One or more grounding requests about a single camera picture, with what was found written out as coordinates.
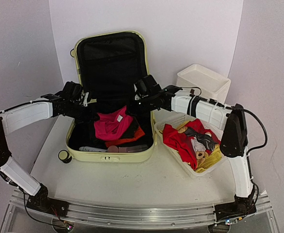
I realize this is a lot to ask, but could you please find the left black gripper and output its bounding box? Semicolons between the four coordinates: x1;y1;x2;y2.
63;101;100;125

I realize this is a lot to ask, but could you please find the black garment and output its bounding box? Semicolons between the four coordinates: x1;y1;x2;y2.
89;119;140;144

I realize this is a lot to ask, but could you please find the magenta pink garment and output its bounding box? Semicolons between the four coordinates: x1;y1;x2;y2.
94;106;133;141

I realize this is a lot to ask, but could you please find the pale green hard-shell suitcase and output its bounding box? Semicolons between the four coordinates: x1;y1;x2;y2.
66;32;156;163

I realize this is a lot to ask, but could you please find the white perforated plastic basket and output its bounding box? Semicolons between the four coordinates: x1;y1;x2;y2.
155;113;227;178

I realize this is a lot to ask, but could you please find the yellow garment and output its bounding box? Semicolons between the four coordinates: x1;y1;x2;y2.
175;121;224;173

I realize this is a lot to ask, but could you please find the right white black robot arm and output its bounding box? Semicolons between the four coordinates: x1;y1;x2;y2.
127;85;258;224

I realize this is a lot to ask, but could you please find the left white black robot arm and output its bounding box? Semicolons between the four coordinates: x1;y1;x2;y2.
0;98;98;217

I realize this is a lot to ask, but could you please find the orange red garment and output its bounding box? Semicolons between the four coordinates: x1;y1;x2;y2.
105;127;145;147

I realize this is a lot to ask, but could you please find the white grey tube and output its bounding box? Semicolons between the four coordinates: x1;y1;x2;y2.
79;146;107;153

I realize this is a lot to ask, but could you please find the white three-drawer storage cabinet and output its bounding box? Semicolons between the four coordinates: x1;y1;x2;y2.
176;64;231;103

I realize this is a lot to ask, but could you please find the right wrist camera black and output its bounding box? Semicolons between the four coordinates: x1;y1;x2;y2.
134;75;162;99

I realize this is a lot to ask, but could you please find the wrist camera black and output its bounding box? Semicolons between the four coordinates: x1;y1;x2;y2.
41;81;89;104
134;75;162;99

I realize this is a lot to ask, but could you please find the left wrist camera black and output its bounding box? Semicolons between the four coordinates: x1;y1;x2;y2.
41;81;89;104

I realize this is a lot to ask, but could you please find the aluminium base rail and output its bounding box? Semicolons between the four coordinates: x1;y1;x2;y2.
10;189;279;233

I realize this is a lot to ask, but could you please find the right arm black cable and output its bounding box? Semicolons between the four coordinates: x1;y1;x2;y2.
178;87;268;202

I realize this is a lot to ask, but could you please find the left base black cable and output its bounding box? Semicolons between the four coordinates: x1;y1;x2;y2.
22;191;60;228

